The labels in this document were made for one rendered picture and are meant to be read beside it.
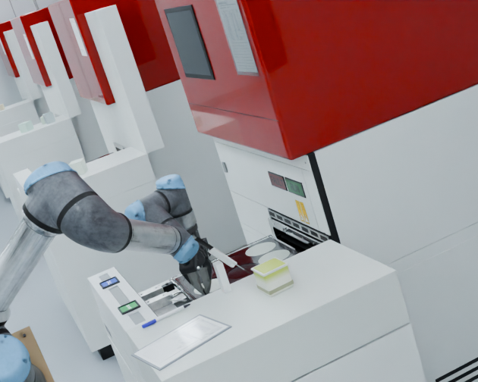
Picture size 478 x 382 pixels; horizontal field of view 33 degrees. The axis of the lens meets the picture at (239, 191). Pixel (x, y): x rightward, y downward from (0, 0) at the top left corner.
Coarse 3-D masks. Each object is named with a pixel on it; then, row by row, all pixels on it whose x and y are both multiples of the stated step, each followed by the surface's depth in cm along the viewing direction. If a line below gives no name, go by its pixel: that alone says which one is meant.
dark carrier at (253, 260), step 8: (264, 240) 263; (272, 240) 260; (248, 248) 261; (280, 248) 252; (288, 248) 250; (232, 256) 258; (240, 256) 256; (248, 256) 254; (256, 256) 251; (288, 256) 244; (224, 264) 254; (240, 264) 250; (248, 264) 248; (256, 264) 246; (232, 272) 245; (240, 272) 244; (176, 280) 253; (184, 280) 251; (200, 280) 247; (232, 280) 239; (184, 288) 245; (192, 288) 243; (200, 296) 235
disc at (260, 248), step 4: (260, 244) 261; (264, 244) 260; (268, 244) 259; (272, 244) 257; (252, 248) 260; (256, 248) 258; (260, 248) 257; (264, 248) 256; (268, 248) 255; (272, 248) 254; (248, 252) 257; (252, 252) 256; (256, 252) 255; (260, 252) 254; (264, 252) 253
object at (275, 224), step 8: (272, 224) 268; (280, 224) 260; (272, 232) 271; (288, 232) 256; (296, 232) 249; (280, 240) 267; (304, 240) 245; (312, 240) 239; (320, 240) 236; (296, 248) 256
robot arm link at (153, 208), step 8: (160, 192) 222; (136, 200) 221; (144, 200) 219; (152, 200) 219; (160, 200) 220; (128, 208) 217; (136, 208) 216; (144, 208) 217; (152, 208) 217; (160, 208) 218; (168, 208) 222; (128, 216) 218; (136, 216) 216; (144, 216) 216; (152, 216) 216; (160, 216) 216; (168, 216) 217
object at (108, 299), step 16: (112, 272) 260; (96, 288) 250; (112, 288) 247; (128, 288) 242; (112, 304) 233; (144, 304) 226; (112, 320) 234; (128, 320) 219; (144, 320) 216; (128, 352) 227
